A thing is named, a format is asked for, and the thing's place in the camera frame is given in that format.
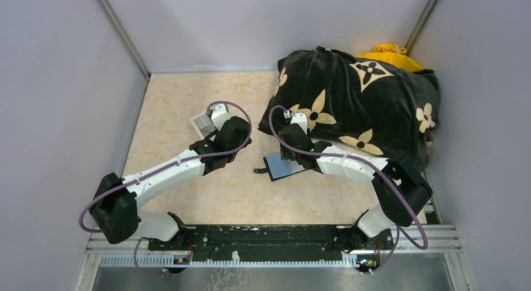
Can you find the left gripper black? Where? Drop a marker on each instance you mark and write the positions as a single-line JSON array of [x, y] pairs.
[[245, 137]]

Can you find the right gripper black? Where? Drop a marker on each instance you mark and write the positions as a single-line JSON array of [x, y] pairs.
[[285, 153]]

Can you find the white plastic card tray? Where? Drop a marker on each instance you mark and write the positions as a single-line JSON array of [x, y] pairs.
[[203, 125]]

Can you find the black leather card holder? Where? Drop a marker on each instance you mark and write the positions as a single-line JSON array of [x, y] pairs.
[[277, 168]]

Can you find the black floral plush blanket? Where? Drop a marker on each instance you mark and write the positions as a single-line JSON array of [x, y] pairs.
[[365, 103]]

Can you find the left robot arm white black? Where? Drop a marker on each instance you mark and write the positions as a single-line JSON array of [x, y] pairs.
[[117, 209]]

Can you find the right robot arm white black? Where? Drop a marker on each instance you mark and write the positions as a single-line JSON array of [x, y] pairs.
[[401, 190]]

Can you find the grey cards in tray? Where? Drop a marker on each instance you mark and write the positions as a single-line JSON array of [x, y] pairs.
[[203, 124]]

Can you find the yellow cloth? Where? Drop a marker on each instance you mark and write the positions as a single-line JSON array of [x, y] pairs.
[[393, 54]]

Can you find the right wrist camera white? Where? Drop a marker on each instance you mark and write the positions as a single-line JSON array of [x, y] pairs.
[[299, 119]]

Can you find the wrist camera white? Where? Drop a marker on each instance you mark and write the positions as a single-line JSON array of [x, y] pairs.
[[218, 114], [299, 119]]

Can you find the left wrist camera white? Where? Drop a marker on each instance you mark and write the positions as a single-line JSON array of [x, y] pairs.
[[218, 114]]

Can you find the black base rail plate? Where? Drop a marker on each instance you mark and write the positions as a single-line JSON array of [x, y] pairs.
[[272, 243]]

